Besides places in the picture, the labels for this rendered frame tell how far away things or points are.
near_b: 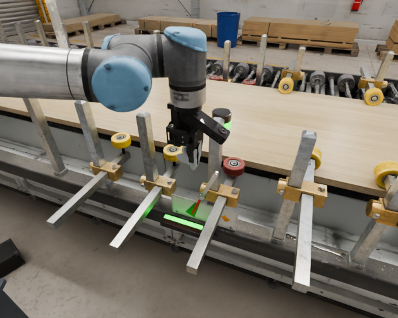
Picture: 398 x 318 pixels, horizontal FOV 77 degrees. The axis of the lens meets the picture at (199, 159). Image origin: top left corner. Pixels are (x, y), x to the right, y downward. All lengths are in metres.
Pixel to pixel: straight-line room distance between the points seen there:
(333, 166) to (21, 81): 0.95
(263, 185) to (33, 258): 1.54
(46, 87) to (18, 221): 1.90
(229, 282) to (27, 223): 1.49
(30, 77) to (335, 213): 1.07
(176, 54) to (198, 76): 0.07
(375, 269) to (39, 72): 1.05
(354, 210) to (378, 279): 0.25
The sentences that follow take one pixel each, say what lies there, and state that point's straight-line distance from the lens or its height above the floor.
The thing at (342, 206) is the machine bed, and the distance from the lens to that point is 1.13.
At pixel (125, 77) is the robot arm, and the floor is 1.34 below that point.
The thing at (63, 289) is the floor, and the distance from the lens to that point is 1.82.
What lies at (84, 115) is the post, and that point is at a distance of 0.99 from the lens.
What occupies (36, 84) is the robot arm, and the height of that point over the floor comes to 1.33.
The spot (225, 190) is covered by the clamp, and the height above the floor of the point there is 0.87.
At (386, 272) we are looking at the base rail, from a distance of 1.07.
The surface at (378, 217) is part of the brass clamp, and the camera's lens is 0.85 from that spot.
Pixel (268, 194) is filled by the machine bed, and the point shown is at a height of 0.71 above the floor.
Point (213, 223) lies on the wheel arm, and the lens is 0.80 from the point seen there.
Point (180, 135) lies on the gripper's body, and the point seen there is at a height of 1.13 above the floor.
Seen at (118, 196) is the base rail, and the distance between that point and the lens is 1.15.
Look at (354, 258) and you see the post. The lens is 1.00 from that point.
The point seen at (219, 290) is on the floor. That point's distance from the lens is 1.64.
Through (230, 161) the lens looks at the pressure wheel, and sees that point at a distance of 0.95.
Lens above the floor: 1.48
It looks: 37 degrees down
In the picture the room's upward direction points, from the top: straight up
